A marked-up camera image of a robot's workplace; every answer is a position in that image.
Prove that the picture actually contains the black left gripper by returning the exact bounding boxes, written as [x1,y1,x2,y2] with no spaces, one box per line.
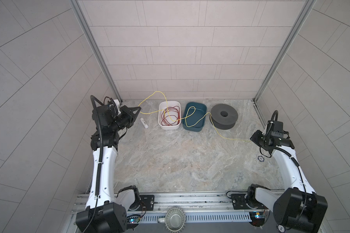
[108,107,140,134]

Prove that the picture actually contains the grey perforated cable spool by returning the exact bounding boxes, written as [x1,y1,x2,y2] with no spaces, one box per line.
[210,103,238,130]

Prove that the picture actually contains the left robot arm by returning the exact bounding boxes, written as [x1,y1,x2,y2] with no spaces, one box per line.
[75,95,141,233]

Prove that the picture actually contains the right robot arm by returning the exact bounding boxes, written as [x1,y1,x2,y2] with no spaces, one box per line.
[246,130,328,233]

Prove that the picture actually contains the white tube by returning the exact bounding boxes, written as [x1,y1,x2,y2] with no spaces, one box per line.
[140,117,149,129]

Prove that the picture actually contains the white plastic bin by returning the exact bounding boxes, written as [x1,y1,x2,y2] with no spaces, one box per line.
[158,101,181,130]

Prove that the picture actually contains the teal plastic bin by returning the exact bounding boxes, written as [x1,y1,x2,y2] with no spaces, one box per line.
[182,102,207,132]

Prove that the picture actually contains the aluminium corner profile left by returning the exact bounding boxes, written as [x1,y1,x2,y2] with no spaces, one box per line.
[69,0,123,103]

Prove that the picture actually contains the aluminium corner profile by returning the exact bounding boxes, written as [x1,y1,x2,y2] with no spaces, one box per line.
[69,0,123,103]
[254,0,317,101]

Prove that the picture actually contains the round grey knob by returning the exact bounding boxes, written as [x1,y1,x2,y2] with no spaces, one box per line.
[164,207,186,233]

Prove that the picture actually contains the aluminium corner profile right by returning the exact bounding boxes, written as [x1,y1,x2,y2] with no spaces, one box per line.
[254,0,317,101]

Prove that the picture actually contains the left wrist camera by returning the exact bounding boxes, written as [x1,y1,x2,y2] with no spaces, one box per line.
[113,99,121,115]

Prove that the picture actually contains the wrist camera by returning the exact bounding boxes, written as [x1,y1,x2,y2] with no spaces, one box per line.
[113,99,121,115]
[265,120,284,138]

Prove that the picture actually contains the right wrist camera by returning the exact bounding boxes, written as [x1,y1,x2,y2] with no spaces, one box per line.
[265,120,284,138]

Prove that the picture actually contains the red cable coil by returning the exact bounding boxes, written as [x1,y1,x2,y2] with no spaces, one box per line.
[161,105,181,126]

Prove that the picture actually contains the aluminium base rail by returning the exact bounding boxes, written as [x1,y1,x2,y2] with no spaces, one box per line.
[72,190,314,215]

